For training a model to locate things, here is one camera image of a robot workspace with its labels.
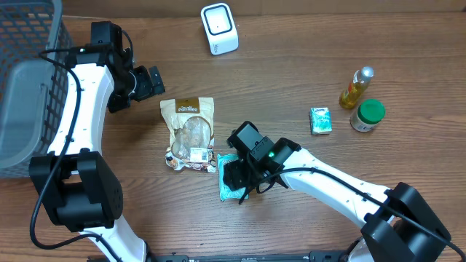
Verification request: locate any teal white snack packet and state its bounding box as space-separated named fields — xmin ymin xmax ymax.
xmin=217 ymin=154 xmax=245 ymax=202

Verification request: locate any brown snack packet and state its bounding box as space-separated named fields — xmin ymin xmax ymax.
xmin=159 ymin=98 xmax=217 ymax=173

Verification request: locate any teal tissue pack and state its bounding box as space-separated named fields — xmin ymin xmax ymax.
xmin=309 ymin=107 xmax=332 ymax=135

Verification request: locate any green lid white jar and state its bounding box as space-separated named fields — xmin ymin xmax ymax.
xmin=349 ymin=99 xmax=386 ymax=132

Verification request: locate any silver round ball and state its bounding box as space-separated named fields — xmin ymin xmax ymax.
xmin=339 ymin=66 xmax=375 ymax=109

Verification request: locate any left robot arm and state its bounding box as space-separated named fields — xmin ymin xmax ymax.
xmin=28 ymin=21 xmax=165 ymax=261

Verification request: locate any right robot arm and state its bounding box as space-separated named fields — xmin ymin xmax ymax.
xmin=224 ymin=121 xmax=455 ymax=261

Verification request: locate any white barcode scanner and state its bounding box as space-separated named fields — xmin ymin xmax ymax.
xmin=200 ymin=2 xmax=239 ymax=55

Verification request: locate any grey plastic mesh basket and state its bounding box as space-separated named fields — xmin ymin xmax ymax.
xmin=1 ymin=0 xmax=74 ymax=178

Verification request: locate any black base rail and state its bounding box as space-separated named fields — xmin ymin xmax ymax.
xmin=147 ymin=250 xmax=344 ymax=262

